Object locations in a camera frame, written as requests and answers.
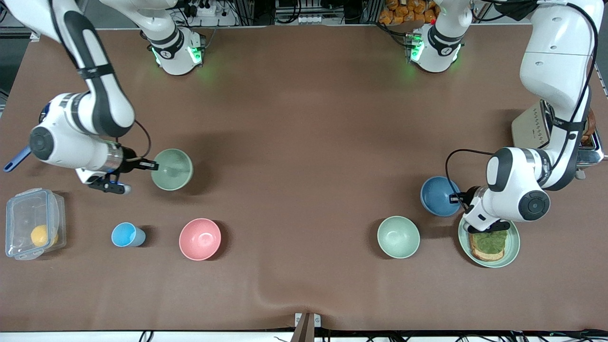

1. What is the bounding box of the black pot blue handle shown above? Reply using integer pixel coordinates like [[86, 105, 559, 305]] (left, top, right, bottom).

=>
[[4, 146, 33, 172]]

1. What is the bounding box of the brown bread slice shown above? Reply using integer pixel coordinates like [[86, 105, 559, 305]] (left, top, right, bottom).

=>
[[582, 110, 596, 143]]

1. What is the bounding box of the orange snack pile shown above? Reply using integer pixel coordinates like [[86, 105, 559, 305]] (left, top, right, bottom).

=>
[[379, 0, 438, 25]]

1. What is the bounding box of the blue cup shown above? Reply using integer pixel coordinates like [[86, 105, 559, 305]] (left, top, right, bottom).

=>
[[111, 222, 146, 247]]

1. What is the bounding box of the toasted bread slice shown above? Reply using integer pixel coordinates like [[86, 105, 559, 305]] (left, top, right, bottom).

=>
[[469, 233, 505, 262]]

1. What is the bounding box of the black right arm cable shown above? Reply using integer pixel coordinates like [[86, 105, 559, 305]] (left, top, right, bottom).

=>
[[116, 119, 152, 162]]

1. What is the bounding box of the green lettuce leaf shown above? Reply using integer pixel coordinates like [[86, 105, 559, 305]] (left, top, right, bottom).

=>
[[475, 230, 508, 254]]

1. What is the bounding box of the pink bowl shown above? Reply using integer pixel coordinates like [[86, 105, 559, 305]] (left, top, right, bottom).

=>
[[179, 218, 222, 261]]

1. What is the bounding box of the pale green plate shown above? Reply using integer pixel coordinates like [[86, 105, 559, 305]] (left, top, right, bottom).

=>
[[458, 214, 521, 268]]

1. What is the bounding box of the pale green bowl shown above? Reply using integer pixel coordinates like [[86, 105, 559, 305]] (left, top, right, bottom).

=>
[[377, 216, 421, 259], [151, 148, 194, 191]]

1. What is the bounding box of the blue bowl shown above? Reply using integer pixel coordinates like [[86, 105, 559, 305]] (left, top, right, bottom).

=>
[[420, 176, 462, 218]]

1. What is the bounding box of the beige chrome toaster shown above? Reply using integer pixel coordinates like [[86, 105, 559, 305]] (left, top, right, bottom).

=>
[[512, 100, 605, 180]]

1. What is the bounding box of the clear plastic container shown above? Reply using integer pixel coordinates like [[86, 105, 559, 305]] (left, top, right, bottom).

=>
[[5, 188, 67, 261]]

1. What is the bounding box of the yellow round fruit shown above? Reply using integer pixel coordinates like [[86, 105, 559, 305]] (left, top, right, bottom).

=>
[[31, 225, 58, 247]]

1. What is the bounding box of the metal table bracket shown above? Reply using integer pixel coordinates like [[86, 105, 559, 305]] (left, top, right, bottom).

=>
[[291, 312, 322, 342]]

